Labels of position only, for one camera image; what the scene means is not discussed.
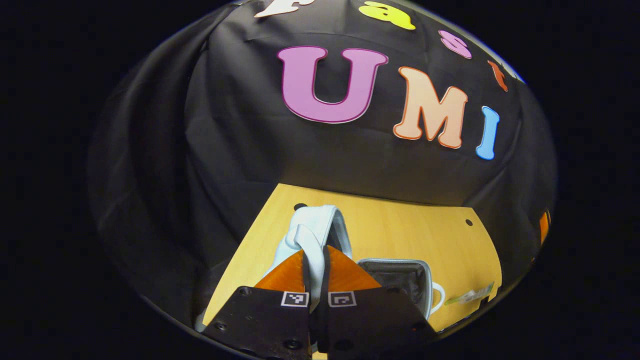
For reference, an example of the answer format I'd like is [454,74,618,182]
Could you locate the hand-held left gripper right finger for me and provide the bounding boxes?
[317,245,437,360]

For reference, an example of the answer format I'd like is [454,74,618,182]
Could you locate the silver tube with green cap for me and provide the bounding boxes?
[444,281,496,307]

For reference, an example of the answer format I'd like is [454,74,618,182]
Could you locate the light blue suitcase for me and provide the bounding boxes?
[194,204,447,335]

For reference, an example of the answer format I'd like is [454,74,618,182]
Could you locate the black backdrop cloth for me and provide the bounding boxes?
[86,0,558,341]

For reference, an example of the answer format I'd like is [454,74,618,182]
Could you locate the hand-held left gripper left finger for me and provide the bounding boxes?
[202,249,314,360]

